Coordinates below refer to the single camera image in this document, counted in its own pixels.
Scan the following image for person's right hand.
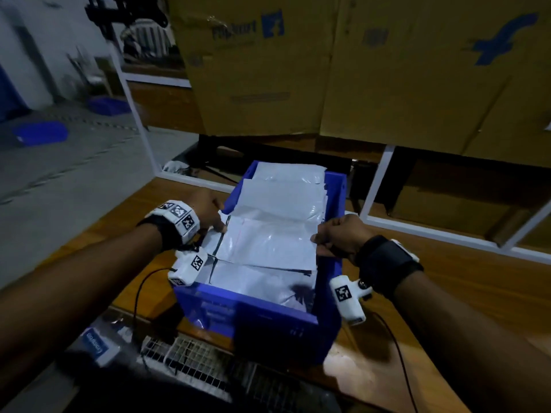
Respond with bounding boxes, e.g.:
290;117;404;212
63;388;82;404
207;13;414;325
312;214;382;262

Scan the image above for person's left hand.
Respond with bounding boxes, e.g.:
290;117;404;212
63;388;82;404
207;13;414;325
183;186;229;236

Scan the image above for packed white bags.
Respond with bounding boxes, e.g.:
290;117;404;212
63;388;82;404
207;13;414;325
207;161;328;313

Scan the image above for blue plastic crate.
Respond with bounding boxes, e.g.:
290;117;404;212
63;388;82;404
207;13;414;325
170;161;350;368

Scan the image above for person's right forearm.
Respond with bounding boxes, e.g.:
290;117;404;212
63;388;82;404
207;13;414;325
391;271;551;413

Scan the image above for person's left forearm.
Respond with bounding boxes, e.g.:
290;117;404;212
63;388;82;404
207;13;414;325
0;223;165;401

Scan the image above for left marker wristband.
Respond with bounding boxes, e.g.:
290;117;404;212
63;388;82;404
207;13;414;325
138;199;201;252

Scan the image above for marker wristband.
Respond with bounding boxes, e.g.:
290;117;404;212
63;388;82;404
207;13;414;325
138;199;201;252
355;235;425;299

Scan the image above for right marker wristband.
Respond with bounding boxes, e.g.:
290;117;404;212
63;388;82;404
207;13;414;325
355;235;425;299

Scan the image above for white metal shelf leg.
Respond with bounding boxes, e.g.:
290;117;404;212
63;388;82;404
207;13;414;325
501;200;551;250
359;144;397;219

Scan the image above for wooden table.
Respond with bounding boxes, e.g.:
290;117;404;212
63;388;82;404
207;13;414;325
34;176;551;413

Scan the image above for small blue crate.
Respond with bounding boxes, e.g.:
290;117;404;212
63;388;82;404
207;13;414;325
86;96;132;117

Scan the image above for flat blue tray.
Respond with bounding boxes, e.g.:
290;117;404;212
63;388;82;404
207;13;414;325
13;121;70;147

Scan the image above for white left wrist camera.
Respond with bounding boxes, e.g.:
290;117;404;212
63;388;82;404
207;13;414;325
168;249;208;287

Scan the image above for white metal rack frame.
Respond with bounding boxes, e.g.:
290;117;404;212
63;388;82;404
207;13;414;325
107;42;235;194

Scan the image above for white wire rack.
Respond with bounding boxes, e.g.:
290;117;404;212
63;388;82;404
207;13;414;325
138;333;346;413

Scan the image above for black metal bracket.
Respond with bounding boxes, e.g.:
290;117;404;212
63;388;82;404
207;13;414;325
83;0;170;29

